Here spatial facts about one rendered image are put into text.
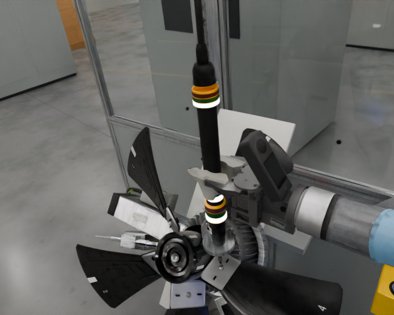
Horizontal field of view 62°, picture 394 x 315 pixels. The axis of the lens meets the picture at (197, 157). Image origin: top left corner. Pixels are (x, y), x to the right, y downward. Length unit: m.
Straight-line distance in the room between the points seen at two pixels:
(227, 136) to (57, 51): 5.52
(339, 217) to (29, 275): 2.41
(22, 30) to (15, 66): 0.58
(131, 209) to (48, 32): 5.42
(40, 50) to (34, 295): 4.53
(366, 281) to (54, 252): 2.09
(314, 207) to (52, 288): 2.20
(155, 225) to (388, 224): 0.70
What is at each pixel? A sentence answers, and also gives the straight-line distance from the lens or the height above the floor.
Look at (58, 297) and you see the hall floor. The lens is 2.48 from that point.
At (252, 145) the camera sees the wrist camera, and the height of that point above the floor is 1.57.
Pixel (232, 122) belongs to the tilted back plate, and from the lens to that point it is 1.07.
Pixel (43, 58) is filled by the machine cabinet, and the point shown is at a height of 0.45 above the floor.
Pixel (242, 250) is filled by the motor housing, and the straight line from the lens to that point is 0.91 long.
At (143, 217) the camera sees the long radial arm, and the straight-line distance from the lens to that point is 1.07.
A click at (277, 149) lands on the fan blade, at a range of 0.73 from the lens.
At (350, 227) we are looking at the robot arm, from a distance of 0.51.
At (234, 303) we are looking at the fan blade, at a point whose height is 1.18.
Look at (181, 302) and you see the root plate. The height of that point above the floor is 1.11.
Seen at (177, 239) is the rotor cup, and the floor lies 1.25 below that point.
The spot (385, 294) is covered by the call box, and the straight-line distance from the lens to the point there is 0.98.
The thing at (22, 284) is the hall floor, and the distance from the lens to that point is 2.68.
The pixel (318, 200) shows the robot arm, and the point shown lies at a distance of 0.52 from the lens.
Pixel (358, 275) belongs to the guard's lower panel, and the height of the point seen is 0.52.
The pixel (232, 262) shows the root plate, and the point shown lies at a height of 1.19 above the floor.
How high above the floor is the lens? 1.83
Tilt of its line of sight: 33 degrees down
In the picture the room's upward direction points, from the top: 7 degrees counter-clockwise
